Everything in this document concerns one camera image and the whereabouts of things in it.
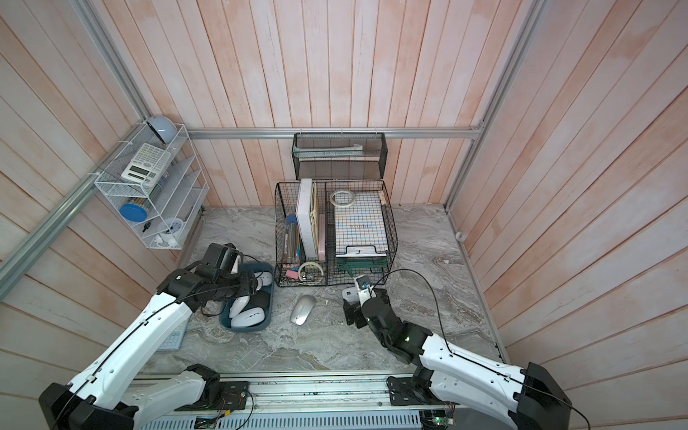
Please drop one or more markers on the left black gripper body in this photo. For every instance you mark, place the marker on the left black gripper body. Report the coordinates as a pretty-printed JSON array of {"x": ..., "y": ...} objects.
[{"x": 234, "y": 286}]

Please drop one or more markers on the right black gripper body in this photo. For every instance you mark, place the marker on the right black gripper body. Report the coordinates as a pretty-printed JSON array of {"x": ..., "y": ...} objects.
[{"x": 361, "y": 316}]

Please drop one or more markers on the small white mouse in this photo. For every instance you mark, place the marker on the small white mouse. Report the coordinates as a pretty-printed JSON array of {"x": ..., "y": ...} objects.
[{"x": 248, "y": 318}]

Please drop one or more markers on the silver computer mouse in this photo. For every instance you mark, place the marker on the silver computer mouse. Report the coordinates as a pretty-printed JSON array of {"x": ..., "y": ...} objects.
[{"x": 302, "y": 309}]

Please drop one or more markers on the white mouse with label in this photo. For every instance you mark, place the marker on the white mouse with label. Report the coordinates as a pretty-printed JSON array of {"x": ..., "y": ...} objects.
[{"x": 238, "y": 306}]

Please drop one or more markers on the white mouse with usb dongle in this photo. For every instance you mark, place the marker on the white mouse with usb dongle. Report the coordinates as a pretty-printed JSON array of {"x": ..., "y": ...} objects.
[{"x": 350, "y": 295}]

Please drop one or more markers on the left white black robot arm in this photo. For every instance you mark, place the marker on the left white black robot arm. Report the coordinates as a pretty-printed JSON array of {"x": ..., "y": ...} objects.
[{"x": 97, "y": 398}]

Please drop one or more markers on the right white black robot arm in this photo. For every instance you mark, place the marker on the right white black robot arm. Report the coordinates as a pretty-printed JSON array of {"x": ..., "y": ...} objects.
[{"x": 522, "y": 398}]

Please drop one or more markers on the dark teal storage box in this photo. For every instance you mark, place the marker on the dark teal storage box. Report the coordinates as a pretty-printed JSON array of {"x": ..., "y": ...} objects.
[{"x": 263, "y": 298}]

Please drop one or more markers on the beige tape roll in basket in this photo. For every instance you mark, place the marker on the beige tape roll in basket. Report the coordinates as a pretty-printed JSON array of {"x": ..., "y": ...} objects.
[{"x": 311, "y": 272}]

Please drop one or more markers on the checkered notebook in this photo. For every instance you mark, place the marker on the checkered notebook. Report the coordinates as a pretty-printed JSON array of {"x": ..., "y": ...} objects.
[{"x": 360, "y": 229}]

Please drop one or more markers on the small desk calculator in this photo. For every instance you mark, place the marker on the small desk calculator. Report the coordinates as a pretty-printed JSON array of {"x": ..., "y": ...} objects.
[{"x": 175, "y": 339}]

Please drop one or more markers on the white flat board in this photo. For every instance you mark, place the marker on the white flat board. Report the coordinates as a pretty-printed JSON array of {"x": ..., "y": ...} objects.
[{"x": 307, "y": 218}]

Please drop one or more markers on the blue lidded jar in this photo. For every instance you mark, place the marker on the blue lidded jar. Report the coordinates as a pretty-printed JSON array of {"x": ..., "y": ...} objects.
[{"x": 135, "y": 210}]

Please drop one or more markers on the white calculator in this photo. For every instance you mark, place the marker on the white calculator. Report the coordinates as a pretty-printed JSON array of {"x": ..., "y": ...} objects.
[{"x": 147, "y": 165}]

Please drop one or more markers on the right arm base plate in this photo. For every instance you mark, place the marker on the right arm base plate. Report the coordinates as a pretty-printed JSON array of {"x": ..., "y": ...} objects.
[{"x": 404, "y": 391}]

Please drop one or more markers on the black wire basket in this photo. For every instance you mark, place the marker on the black wire basket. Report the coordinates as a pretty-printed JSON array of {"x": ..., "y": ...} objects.
[{"x": 289, "y": 249}]

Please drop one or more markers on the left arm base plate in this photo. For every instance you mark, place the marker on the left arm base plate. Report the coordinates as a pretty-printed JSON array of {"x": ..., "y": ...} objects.
[{"x": 231, "y": 396}]

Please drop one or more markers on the white wire wall shelf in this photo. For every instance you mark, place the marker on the white wire wall shelf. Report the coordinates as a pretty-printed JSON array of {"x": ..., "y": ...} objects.
[{"x": 156, "y": 185}]

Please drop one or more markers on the black mesh wall basket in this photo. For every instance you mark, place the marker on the black mesh wall basket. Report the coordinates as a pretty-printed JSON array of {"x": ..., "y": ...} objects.
[{"x": 339, "y": 156}]

